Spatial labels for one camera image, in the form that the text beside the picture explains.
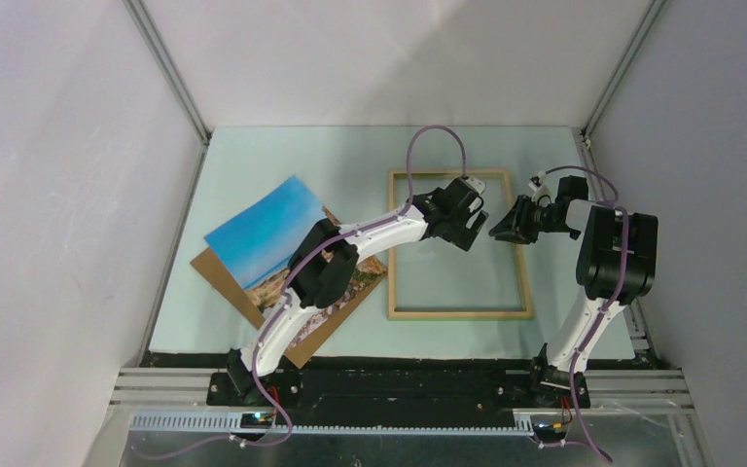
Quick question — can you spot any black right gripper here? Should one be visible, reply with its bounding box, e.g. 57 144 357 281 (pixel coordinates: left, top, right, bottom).
488 194 575 244

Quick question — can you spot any wooden picture frame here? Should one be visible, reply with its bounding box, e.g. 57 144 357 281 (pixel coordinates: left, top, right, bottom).
387 168 534 320

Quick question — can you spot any beach landscape photo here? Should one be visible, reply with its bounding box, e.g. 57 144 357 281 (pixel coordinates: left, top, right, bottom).
203 175 388 337

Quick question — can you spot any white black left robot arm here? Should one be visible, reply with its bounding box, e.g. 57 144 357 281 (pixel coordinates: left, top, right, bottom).
227 175 488 406

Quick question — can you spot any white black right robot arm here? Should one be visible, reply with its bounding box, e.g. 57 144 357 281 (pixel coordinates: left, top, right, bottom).
489 175 658 407

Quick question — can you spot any brown cardboard backing board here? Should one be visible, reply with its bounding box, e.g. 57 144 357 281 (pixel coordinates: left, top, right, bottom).
190 205 388 370

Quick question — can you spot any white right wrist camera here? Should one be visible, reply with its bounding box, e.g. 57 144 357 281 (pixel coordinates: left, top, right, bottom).
528 170 552 206

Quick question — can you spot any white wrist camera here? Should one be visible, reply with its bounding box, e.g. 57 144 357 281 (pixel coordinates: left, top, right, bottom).
462 175 486 197
528 170 552 206

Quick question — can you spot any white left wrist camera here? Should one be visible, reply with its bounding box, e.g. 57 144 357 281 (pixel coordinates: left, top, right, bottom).
462 175 486 197

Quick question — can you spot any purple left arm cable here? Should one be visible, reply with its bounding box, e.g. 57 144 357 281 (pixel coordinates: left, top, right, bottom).
129 126 468 463

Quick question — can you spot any aluminium front rail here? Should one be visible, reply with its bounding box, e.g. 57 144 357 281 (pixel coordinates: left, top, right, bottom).
111 368 694 416

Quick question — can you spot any right aluminium corner post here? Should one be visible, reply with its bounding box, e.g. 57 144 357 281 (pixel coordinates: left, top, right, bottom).
581 0 668 139

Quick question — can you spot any aluminium corner post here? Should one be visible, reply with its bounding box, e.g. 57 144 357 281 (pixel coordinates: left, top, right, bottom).
123 0 212 146
581 0 668 139

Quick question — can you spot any grey slotted cable duct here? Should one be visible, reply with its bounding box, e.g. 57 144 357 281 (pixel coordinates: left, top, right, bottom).
129 412 536 438

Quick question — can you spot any left aluminium corner post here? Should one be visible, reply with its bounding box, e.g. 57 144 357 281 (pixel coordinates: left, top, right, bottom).
123 0 212 146

